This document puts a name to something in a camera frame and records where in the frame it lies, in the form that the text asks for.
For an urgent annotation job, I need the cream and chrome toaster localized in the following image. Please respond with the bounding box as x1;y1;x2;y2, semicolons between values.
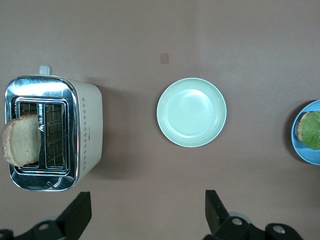
4;64;104;192

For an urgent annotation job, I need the blue plate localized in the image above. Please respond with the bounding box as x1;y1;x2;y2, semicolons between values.
290;99;320;166

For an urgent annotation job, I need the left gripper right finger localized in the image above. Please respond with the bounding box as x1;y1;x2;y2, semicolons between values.
202;189;305;240

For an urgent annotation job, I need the green lettuce leaf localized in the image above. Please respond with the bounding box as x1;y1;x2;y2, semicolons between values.
299;111;320;150

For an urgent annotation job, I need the brown bread slice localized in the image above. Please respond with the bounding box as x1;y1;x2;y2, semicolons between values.
294;111;307;142
0;113;42;167

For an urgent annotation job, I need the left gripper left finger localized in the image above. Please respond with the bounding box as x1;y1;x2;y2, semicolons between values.
0;191;92;240

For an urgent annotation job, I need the pale green plate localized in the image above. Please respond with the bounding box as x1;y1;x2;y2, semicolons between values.
156;77;228;148

